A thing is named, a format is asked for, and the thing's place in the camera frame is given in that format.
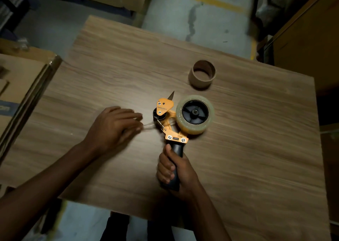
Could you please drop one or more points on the person's left hand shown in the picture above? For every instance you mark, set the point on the person's left hand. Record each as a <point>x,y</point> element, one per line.
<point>106,130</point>

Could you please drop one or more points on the person's right hand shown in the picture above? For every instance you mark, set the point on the person's right hand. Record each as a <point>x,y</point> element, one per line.
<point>182,173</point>

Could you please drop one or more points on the person's right thumb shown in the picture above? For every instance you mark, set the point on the person's right thumb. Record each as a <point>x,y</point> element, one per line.
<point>172,154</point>

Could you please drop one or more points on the person's left little finger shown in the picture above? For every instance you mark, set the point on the person's left little finger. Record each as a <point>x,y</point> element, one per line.
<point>119,109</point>

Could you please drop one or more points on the person's left middle finger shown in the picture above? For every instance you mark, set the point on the person's left middle finger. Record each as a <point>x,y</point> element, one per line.
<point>132,122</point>

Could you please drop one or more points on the person's right middle finger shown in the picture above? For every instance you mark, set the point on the person's right middle finger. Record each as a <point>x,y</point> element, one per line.
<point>164,169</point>

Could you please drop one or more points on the person's left thumb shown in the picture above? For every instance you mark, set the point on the person's left thumb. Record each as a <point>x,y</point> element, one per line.
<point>127,137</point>

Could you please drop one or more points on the person's right little finger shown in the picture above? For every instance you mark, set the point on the person's right little finger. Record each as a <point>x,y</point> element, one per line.
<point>164,181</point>

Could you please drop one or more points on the orange black tape dispenser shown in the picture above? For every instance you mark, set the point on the orange black tape dispenser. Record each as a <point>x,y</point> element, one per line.
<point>176,145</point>

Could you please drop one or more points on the clear packing tape roll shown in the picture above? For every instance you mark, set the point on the clear packing tape roll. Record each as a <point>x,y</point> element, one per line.
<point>194,126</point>

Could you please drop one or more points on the person's left forearm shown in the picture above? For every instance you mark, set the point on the person's left forearm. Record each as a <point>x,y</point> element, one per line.
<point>45,185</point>

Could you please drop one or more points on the person's right forearm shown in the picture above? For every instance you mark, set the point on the person's right forearm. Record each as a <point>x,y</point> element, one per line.
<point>206,217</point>

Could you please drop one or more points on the person's dark trousers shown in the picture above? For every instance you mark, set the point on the person's dark trousers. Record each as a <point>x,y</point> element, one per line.
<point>116,227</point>

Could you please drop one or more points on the empty cardboard tape core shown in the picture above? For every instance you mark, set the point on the empty cardboard tape core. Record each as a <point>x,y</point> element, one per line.
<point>197,81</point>

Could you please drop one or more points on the taped cardboard box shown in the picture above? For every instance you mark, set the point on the taped cardboard box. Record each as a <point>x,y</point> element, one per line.
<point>18,89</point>

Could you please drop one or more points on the dark metal shelf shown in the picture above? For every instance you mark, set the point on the dark metal shelf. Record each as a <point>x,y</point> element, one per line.
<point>12,7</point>

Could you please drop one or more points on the brown wooden cabinet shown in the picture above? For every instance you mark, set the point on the brown wooden cabinet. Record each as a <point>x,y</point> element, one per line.
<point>307,42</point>

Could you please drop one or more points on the clear plastic bag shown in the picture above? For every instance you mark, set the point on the clear plastic bag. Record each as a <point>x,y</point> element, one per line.
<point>278,5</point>

